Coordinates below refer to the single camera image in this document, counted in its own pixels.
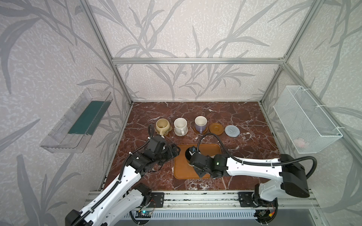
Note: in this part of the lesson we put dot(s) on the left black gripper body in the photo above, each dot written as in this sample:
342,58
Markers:
172,151

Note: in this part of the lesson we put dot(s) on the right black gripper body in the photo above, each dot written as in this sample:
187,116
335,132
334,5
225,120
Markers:
192,157

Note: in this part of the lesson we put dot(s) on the beige ceramic mug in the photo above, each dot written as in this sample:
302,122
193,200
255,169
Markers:
163,122

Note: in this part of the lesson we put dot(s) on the white speckled mug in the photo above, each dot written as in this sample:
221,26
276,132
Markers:
180,123

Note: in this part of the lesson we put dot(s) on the wooden round coaster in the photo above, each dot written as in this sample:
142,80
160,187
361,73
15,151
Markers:
204,132
216,128

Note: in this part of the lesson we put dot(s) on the grey round coaster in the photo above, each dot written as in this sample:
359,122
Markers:
232,131

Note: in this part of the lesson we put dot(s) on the purple mug white inside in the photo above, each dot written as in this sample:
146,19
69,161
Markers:
200,123

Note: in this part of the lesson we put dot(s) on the woven patterned round coaster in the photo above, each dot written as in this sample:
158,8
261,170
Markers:
181,131

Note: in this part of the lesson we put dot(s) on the black mug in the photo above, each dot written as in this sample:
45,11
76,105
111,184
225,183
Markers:
187,156

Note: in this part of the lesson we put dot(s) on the cork flower shaped coaster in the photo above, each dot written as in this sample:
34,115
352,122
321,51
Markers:
163,130

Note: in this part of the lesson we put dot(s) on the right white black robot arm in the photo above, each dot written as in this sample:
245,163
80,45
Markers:
285,174

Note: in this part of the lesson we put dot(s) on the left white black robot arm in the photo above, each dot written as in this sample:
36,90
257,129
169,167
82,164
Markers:
125,192

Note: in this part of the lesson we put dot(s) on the orange brown tray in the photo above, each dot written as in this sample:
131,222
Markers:
182,170

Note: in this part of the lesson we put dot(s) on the green lit circuit board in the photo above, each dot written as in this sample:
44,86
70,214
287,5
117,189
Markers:
143,214

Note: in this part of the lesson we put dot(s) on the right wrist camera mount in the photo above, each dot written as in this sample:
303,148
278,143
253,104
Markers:
193,150

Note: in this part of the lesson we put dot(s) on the aluminium front rail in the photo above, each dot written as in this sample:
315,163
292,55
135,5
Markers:
226,199

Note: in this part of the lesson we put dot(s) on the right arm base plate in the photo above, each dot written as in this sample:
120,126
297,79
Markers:
251,199

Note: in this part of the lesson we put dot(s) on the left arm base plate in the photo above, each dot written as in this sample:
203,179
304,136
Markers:
155,200

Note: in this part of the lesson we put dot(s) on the right wired circuit board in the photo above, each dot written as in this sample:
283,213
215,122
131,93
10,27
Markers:
264,214

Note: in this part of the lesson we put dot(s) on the clear plastic wall bin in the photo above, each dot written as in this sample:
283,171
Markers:
75,129

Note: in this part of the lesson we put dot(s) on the white wire wall basket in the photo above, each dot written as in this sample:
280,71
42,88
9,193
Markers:
306,123

